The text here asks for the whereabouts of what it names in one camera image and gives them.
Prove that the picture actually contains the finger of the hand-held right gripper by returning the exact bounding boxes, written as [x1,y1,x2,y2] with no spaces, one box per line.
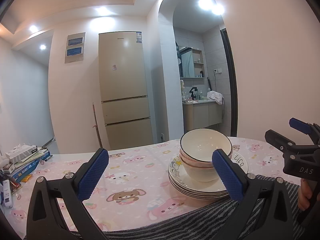
[289,117,320,137]
[265,129,320,157]

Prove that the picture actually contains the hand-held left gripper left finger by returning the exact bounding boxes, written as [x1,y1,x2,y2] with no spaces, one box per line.
[26,148,110,240]

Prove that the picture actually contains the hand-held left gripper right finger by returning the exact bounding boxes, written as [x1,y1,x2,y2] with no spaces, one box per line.
[212,149,293,240]

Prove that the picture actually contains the pink-lined ribbed white bowl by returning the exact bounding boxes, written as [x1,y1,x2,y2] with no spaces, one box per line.
[179,149,216,169]
[180,155,224,182]

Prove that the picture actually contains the white cartoon print plate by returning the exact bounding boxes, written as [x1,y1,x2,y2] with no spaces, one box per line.
[169,177,229,196]
[168,152,249,193]
[170,181,229,201]

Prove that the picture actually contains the white bowl black rim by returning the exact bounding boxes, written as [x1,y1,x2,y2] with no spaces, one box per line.
[180,129,233,162]

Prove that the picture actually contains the person's right hand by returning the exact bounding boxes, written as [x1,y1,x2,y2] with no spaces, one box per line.
[297,180,314,212]

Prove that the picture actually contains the pink cartoon print tablecloth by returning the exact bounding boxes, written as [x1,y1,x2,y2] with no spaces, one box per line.
[0,136,288,233]

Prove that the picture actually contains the brown wooden stick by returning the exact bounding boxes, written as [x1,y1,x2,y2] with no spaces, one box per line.
[92,102,103,148]

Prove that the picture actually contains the grey striped mat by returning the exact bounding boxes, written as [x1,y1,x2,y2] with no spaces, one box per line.
[70,174,307,240]

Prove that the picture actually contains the beige vanity cabinet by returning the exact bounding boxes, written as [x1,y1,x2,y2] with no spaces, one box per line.
[182,100,223,133]

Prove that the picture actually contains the pale green book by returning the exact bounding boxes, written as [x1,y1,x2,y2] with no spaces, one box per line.
[15,150,48,167]

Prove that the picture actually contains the blue book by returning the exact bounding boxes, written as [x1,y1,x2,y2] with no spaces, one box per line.
[12,152,52,183]

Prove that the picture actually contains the white towel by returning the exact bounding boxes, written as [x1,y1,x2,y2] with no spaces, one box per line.
[207,90,224,105]

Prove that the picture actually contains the white tissue box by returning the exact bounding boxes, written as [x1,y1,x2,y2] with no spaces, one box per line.
[5,145,38,158]

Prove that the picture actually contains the white handheld device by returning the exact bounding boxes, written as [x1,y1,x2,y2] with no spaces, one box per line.
[2,179,13,208]

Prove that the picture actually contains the beige three-door refrigerator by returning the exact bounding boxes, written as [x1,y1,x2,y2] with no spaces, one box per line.
[98,31,153,150]

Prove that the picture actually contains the mirror cabinet with shelves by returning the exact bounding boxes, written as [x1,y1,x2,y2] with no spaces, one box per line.
[178,45,203,78]

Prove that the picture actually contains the black door frame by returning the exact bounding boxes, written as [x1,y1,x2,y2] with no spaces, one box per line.
[220,29,238,137]

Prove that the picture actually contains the grey wall panel blue screens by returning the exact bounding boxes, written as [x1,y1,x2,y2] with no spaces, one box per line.
[65,32,86,64]

